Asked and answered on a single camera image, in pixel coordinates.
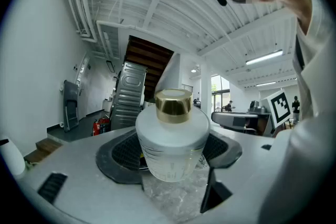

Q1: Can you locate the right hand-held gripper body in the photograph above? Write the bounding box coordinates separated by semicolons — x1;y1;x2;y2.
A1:
248;89;292;137

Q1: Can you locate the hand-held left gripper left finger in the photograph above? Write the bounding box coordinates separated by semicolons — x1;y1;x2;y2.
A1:
15;125;171;224

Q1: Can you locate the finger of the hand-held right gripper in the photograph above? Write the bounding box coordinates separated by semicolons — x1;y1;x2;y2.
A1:
211;111;259;130

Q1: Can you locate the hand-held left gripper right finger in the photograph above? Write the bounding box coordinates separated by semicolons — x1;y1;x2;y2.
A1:
183;125;289;224

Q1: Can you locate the frosted glass bottle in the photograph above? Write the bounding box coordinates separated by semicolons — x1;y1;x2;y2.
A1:
135;88;212;183

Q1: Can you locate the large window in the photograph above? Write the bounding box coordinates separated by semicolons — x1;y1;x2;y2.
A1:
211;74;231;113

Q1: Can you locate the long ceiling light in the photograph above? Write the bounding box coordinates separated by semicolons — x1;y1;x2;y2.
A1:
255;81;277;88
245;49;284;66

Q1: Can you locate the person's white shirt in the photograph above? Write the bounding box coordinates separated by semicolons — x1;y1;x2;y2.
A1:
258;0;336;224

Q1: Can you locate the dark wooden step platform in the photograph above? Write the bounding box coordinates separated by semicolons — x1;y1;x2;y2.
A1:
23;138;64;165

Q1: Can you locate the white bin with black slot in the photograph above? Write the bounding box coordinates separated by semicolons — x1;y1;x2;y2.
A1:
0;136;26;177

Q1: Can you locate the grey appliance with ribbed panel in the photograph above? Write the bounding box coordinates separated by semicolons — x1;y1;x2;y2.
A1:
110;103;143;131

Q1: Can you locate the grey folding chair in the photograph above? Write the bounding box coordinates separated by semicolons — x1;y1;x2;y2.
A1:
62;80;80;133

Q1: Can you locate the brown wooden staircase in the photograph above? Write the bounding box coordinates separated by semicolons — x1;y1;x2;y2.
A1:
122;35;174;101

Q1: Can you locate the grey appliance with oval embossing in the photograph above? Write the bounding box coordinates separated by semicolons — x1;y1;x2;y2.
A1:
114;61;148;108

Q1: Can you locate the white door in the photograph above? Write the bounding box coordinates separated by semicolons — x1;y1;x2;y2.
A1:
75;51;90;92

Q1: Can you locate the person's left black harness strap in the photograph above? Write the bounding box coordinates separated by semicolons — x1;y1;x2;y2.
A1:
294;34;306;71

